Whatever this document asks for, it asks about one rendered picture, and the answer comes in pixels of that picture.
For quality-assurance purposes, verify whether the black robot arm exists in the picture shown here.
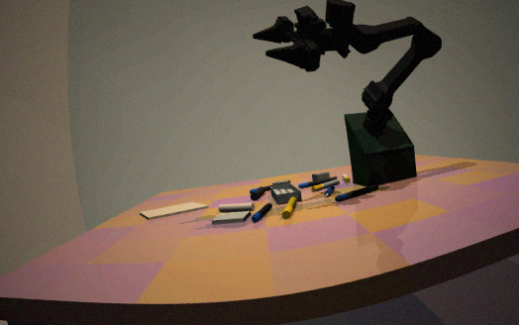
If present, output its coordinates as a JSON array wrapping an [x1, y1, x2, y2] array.
[[294, 0, 442, 136]]

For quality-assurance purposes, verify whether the black marker with blue cap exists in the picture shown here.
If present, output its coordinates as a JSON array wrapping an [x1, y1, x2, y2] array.
[[250, 185, 272, 194], [252, 203, 272, 223], [298, 176, 338, 189], [335, 184, 378, 202]]

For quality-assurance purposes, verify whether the dark grey cylinder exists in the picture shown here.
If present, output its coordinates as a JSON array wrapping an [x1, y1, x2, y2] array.
[[251, 186, 265, 201]]

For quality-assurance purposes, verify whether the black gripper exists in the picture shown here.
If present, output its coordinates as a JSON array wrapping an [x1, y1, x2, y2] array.
[[254, 16, 331, 72]]

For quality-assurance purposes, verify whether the black keyboard with white keys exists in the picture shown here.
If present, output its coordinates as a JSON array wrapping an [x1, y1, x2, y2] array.
[[270, 183, 302, 205]]

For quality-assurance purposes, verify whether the cream flat rectangular slab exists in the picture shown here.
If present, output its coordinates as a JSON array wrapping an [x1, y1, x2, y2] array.
[[140, 201, 209, 220]]

